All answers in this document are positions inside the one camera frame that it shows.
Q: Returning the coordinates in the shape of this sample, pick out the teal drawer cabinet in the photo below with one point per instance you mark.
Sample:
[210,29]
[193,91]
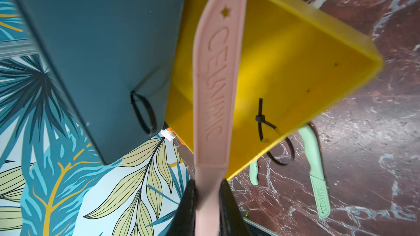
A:
[101,50]

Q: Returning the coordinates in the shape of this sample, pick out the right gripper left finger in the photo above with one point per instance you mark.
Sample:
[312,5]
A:
[183,223]

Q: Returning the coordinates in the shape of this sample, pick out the yellow drawer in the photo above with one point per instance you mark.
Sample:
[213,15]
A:
[300,61]

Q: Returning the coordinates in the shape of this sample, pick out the green knife left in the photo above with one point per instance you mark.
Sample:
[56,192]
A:
[253,173]

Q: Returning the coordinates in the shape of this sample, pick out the white orange pipe fitting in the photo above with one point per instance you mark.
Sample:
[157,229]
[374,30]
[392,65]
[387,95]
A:
[168,134]

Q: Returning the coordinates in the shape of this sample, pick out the black zip tie loop teal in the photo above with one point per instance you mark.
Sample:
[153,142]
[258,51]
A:
[144,112]

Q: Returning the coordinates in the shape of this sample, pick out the green knife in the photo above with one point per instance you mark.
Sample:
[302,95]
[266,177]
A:
[253,173]
[319,184]

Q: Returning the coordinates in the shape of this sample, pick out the pink knife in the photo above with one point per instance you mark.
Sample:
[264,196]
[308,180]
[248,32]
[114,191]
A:
[216,58]

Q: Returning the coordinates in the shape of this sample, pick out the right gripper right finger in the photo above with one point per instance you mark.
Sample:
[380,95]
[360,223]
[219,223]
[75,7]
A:
[231,221]

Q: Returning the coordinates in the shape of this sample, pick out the green knife right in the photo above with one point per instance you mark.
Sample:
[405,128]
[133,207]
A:
[319,184]

